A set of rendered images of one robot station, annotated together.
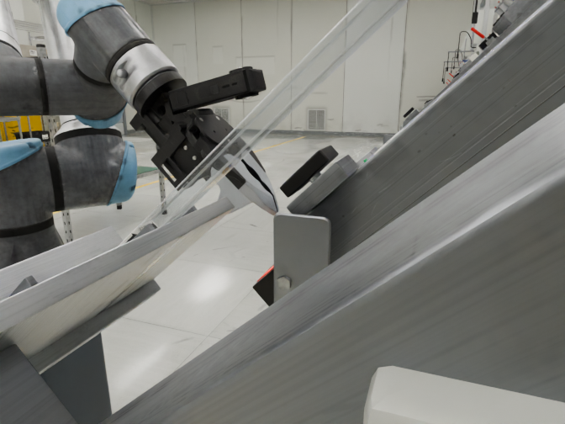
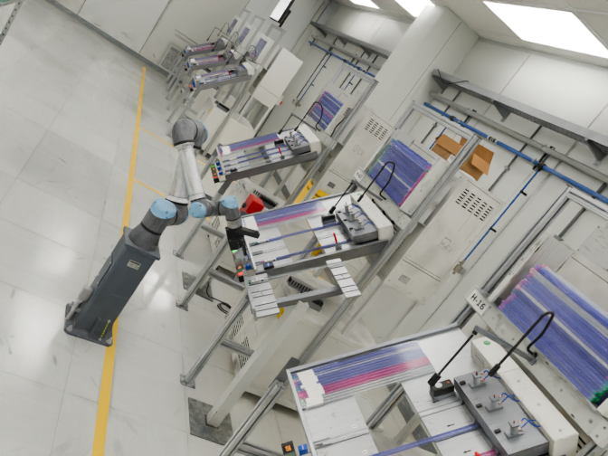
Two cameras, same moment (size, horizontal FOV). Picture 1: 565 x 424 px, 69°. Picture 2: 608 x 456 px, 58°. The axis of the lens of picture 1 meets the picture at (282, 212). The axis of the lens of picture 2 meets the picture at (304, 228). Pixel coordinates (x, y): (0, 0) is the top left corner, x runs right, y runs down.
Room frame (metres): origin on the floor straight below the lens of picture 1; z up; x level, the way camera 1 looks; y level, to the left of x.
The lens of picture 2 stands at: (-1.51, 1.85, 1.68)
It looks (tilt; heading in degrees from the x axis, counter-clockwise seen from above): 13 degrees down; 314
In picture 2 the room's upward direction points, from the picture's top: 36 degrees clockwise
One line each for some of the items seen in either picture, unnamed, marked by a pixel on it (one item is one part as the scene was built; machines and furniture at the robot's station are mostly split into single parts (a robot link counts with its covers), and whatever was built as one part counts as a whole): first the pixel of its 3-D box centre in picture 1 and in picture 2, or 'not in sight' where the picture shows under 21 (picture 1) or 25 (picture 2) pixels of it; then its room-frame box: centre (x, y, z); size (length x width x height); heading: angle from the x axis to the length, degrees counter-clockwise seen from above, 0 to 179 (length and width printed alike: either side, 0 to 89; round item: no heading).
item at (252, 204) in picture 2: not in sight; (226, 243); (1.32, -0.53, 0.39); 0.24 x 0.24 x 0.78; 70
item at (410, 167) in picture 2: not in sight; (403, 175); (0.47, -0.58, 1.52); 0.51 x 0.13 x 0.27; 160
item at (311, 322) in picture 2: not in sight; (295, 337); (0.48, -0.72, 0.31); 0.70 x 0.65 x 0.62; 160
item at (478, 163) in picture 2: not in sight; (463, 152); (0.47, -0.90, 1.82); 0.68 x 0.30 x 0.20; 160
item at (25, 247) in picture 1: (19, 246); (147, 233); (0.68, 0.46, 0.60); 0.15 x 0.15 x 0.10
